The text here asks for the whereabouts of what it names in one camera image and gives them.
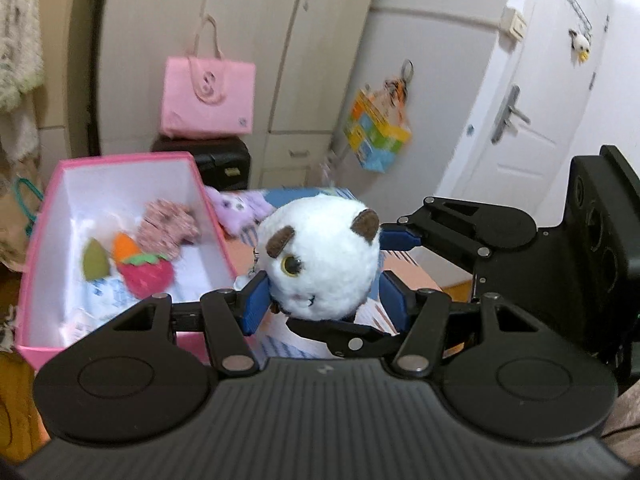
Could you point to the colourful gift bag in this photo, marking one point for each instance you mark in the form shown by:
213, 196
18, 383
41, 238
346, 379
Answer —
375, 135

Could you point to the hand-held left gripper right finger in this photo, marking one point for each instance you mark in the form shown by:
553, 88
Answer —
392, 300

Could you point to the pink tote bag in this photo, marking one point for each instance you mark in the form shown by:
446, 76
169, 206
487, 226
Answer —
210, 105

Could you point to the orange carrot plush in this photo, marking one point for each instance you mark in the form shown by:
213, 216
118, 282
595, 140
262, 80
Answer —
122, 245

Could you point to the white door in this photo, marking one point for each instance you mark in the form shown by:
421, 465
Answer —
550, 110

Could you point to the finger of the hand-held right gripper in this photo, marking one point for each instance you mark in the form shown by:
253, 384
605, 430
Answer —
350, 340
400, 239

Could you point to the pink cardboard box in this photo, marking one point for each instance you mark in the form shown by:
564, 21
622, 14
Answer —
125, 180

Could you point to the beige wardrobe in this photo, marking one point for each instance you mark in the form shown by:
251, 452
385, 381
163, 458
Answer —
280, 35

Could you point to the purple plush toy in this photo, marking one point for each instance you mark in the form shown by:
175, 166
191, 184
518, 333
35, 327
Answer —
235, 210

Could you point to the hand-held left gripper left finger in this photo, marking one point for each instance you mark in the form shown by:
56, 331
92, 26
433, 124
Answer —
255, 305

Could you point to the brown paper bag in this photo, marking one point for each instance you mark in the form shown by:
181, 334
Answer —
15, 245

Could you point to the pink floral cloth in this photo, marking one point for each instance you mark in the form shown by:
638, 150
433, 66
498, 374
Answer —
165, 230

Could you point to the printed white paper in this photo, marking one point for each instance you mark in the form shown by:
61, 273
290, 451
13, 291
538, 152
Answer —
107, 297

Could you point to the red strawberry plush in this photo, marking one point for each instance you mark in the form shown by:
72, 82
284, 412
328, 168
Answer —
147, 275

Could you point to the beige light switch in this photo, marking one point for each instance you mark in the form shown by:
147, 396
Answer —
513, 25

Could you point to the white round plush toy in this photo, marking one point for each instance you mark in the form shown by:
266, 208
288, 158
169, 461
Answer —
325, 260

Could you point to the black suitcase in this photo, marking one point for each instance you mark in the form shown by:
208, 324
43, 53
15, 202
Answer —
225, 160

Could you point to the small duck plush pendant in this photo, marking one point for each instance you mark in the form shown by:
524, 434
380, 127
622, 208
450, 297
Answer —
582, 45

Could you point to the green felt plush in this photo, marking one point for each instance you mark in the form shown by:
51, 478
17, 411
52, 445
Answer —
95, 260

